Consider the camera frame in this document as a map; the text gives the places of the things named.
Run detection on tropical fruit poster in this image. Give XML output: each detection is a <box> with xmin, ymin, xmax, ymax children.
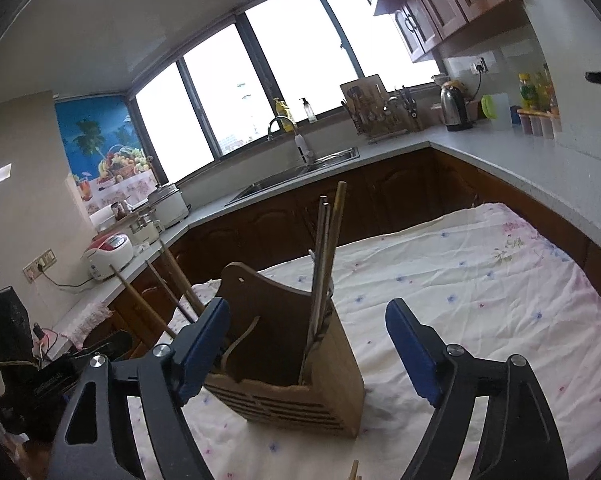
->
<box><xmin>55</xmin><ymin>94</ymin><xmax>157</xmax><ymax>211</ymax></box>

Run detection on wooden cutting board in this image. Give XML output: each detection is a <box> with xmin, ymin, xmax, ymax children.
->
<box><xmin>339</xmin><ymin>74</ymin><xmax>387</xmax><ymax>111</ymax></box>

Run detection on chrome sink faucet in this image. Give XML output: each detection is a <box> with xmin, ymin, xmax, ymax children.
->
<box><xmin>266</xmin><ymin>115</ymin><xmax>298</xmax><ymax>142</ymax></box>

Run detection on brown wooden wall cabinets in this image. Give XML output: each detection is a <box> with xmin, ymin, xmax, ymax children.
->
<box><xmin>333</xmin><ymin>0</ymin><xmax>514</xmax><ymax>64</ymax></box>

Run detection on red white rice cooker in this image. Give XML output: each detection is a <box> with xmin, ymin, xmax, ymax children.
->
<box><xmin>82</xmin><ymin>233</ymin><xmax>134</xmax><ymax>281</ymax></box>

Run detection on wooden utensil holder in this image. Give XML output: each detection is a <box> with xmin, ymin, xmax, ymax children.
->
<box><xmin>204</xmin><ymin>261</ymin><xmax>366</xmax><ymax>438</ymax></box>

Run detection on floral white tablecloth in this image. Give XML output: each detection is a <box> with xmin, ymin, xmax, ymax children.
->
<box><xmin>128</xmin><ymin>202</ymin><xmax>601</xmax><ymax>480</ymax></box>

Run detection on grey kitchen countertop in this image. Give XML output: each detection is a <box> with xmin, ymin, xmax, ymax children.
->
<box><xmin>40</xmin><ymin>127</ymin><xmax>601</xmax><ymax>341</ymax></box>

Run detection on yellow oil bottles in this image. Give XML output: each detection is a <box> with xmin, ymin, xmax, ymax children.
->
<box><xmin>518</xmin><ymin>64</ymin><xmax>561</xmax><ymax>111</ymax></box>

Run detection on steel electric kettle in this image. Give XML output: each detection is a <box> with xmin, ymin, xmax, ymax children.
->
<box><xmin>439</xmin><ymin>80</ymin><xmax>475</xmax><ymax>133</ymax></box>

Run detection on white plastic container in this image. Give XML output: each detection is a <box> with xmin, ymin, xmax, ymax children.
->
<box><xmin>493</xmin><ymin>91</ymin><xmax>515</xmax><ymax>129</ymax></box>

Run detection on silver white rice cooker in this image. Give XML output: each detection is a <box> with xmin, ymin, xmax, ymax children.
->
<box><xmin>147</xmin><ymin>183</ymin><xmax>191</xmax><ymax>229</ymax></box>

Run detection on yellow dish soap bottle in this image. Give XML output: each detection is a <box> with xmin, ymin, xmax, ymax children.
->
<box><xmin>273</xmin><ymin>97</ymin><xmax>296</xmax><ymax>124</ymax></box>

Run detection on white tap water heater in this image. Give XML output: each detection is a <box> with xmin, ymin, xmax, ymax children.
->
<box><xmin>294</xmin><ymin>132</ymin><xmax>317</xmax><ymax>166</ymax></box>

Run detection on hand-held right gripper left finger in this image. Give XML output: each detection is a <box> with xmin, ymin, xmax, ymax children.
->
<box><xmin>48</xmin><ymin>297</ymin><xmax>231</xmax><ymax>480</ymax></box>

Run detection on countertop utensil rack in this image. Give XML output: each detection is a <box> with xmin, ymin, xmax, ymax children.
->
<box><xmin>341</xmin><ymin>84</ymin><xmax>425</xmax><ymax>145</ymax></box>

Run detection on kitchen window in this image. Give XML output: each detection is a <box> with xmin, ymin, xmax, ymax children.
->
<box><xmin>128</xmin><ymin>0</ymin><xmax>441</xmax><ymax>183</ymax></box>

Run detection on beige wall power outlet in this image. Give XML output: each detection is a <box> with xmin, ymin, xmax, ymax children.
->
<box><xmin>22</xmin><ymin>248</ymin><xmax>58</xmax><ymax>282</ymax></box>

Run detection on row of seasoning jars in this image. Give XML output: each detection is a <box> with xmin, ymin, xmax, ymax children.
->
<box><xmin>517</xmin><ymin>106</ymin><xmax>562</xmax><ymax>140</ymax></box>

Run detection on brown wooden base cabinets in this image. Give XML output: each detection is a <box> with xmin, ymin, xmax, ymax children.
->
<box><xmin>80</xmin><ymin>147</ymin><xmax>601</xmax><ymax>361</ymax></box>

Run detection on metal chopstick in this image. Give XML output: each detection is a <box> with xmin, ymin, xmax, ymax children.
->
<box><xmin>305</xmin><ymin>197</ymin><xmax>329</xmax><ymax>361</ymax></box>
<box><xmin>311</xmin><ymin>203</ymin><xmax>334</xmax><ymax>341</ymax></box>
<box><xmin>146</xmin><ymin>260</ymin><xmax>197</xmax><ymax>323</ymax></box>

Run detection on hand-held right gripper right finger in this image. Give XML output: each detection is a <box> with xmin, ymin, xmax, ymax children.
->
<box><xmin>385</xmin><ymin>297</ymin><xmax>571</xmax><ymax>480</ymax></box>

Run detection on stainless steel sink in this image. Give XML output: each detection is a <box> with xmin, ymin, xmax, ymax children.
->
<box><xmin>224</xmin><ymin>146</ymin><xmax>361</xmax><ymax>207</ymax></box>

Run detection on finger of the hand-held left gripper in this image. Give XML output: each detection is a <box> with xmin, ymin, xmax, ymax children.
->
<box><xmin>73</xmin><ymin>329</ymin><xmax>134</xmax><ymax>363</ymax></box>

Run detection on lace trimmed cloth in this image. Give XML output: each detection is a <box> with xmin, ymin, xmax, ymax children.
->
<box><xmin>59</xmin><ymin>301</ymin><xmax>114</xmax><ymax>344</ymax></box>

